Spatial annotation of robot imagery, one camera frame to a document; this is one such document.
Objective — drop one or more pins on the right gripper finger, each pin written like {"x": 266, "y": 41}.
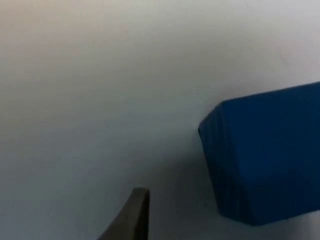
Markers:
{"x": 135, "y": 220}

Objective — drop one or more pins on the blue cube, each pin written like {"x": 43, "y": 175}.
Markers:
{"x": 270, "y": 155}

